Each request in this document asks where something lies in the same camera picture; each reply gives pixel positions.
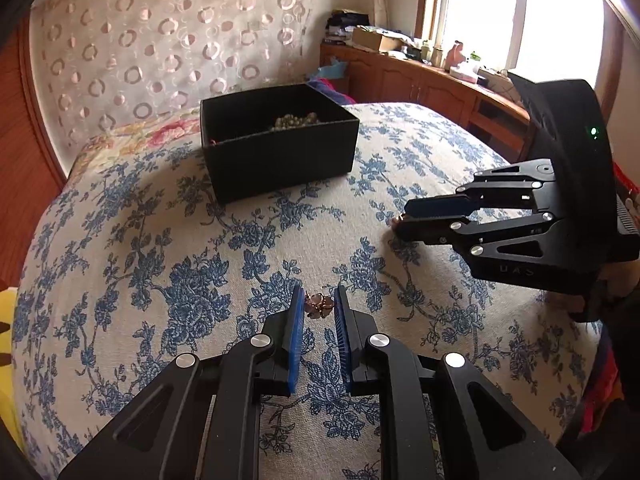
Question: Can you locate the small copper flower brooch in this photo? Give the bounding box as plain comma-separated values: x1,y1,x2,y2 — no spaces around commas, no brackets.
304,292,335,320

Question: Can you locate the white pearl necklace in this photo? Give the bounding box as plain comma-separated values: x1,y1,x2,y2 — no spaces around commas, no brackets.
269,110,321,134

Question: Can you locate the wooden side cabinet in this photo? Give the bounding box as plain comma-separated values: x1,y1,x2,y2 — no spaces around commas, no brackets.
320,42,536,162

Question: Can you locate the blue floral bed cover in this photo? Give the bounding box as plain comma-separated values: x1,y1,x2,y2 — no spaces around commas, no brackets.
12,104,601,479

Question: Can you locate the cardboard box on cabinet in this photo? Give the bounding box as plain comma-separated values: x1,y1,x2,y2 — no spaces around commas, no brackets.
352,26,404,53

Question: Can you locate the black open storage box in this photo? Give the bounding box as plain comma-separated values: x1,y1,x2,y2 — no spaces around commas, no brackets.
200,84,359,205

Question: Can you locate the pink floral blanket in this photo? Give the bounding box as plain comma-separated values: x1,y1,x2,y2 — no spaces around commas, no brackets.
66,107,201,186

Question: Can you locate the pink circle patterned curtain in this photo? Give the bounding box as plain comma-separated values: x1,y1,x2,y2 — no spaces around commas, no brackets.
29,0,312,167

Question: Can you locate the black camera mount housing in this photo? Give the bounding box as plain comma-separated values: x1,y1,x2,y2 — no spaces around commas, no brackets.
509,72,639,264

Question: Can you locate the window with wooden frame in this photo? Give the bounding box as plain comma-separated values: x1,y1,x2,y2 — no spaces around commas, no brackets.
419,0,608,84

